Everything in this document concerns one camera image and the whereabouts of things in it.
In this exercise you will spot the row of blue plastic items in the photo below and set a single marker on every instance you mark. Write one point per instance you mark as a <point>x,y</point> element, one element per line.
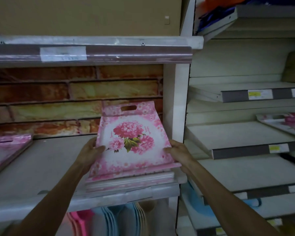
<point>118,221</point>

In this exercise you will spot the white shelf upright post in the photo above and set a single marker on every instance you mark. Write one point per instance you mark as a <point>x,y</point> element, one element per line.
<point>177,95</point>

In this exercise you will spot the orange bag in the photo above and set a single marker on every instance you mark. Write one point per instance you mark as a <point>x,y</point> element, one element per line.
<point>218,3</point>

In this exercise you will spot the person's right forearm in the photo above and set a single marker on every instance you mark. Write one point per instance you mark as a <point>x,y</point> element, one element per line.
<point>223,206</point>

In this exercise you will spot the person's left forearm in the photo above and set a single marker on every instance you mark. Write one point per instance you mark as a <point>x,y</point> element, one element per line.
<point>51,203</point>

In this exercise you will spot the shelf with pink price rail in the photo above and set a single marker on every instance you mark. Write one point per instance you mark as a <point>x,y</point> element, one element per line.
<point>113,52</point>

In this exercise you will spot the beige plastic items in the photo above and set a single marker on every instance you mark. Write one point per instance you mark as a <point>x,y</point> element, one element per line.
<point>145,218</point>

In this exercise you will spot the white shelf board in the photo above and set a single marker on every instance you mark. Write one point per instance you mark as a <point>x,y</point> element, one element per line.
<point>39,174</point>

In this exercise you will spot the person's left hand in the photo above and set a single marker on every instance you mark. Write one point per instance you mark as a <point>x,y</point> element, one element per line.
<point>84,158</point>

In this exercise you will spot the pile of pink floral bags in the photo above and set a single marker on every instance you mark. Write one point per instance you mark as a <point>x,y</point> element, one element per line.
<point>5,152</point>

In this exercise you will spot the stack of pink floral bags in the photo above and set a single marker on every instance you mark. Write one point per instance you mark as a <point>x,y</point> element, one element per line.
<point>131,140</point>

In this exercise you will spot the yellow price label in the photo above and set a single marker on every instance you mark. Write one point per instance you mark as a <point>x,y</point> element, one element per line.
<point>278,148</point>
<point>259,94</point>
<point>275,222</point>

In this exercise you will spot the person's right thumb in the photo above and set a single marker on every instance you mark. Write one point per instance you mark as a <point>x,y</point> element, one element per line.
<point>169,150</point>

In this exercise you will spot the black item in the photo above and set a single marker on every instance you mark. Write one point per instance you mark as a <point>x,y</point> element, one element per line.
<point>292,159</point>

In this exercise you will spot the person's left thumb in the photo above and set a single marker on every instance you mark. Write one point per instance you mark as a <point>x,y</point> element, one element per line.
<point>99,149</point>

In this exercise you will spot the brick pattern back panel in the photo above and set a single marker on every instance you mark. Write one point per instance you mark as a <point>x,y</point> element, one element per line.
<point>64,95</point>

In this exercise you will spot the light blue plastic item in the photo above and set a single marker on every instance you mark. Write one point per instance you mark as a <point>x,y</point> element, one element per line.
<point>195,196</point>

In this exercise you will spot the pink floral bag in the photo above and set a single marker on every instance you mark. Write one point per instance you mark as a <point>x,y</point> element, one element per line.
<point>287,121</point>

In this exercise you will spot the pink plastic items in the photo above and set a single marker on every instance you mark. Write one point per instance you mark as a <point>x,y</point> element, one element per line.
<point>80,222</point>

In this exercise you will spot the person's right hand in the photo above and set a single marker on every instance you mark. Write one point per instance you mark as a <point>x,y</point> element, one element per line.
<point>183,157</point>

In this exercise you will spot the blue bags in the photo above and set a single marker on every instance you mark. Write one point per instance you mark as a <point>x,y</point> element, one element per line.
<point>216,19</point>

